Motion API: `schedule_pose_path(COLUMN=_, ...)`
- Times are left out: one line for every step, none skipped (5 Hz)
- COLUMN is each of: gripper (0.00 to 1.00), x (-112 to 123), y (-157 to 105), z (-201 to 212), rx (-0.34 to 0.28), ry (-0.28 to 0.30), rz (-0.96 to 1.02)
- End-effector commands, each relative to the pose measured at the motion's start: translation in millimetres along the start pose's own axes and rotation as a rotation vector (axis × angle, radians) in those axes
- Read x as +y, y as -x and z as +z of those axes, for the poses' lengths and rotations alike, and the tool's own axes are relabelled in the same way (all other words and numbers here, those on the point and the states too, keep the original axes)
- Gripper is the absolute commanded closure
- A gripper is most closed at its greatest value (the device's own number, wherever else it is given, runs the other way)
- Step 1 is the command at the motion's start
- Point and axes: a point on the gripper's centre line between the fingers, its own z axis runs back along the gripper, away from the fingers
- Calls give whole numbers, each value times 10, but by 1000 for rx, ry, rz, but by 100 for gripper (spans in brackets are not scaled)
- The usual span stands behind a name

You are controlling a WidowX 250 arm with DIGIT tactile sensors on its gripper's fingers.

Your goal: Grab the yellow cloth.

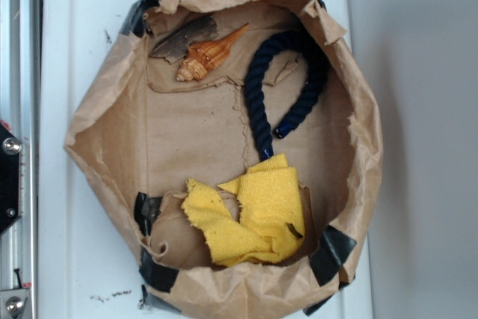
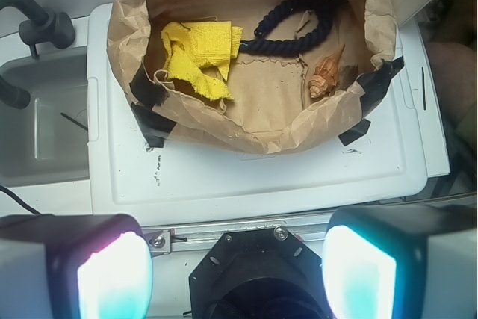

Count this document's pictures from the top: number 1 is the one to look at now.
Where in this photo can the yellow cloth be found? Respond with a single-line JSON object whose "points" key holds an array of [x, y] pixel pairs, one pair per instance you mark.
{"points": [[257, 217]]}

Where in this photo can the brown paper bag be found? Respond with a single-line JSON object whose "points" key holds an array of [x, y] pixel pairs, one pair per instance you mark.
{"points": [[139, 135]]}

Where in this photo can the orange conch seashell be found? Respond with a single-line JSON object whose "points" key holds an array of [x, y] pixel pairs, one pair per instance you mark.
{"points": [[205, 56]]}

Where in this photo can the dark wood bark piece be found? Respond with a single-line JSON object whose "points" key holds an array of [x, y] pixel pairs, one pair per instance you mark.
{"points": [[174, 47]]}

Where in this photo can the black metal bracket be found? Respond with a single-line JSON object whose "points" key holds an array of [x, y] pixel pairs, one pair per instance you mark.
{"points": [[9, 179]]}

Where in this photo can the aluminium frame rail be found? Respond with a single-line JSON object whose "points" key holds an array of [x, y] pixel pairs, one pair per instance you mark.
{"points": [[19, 95]]}

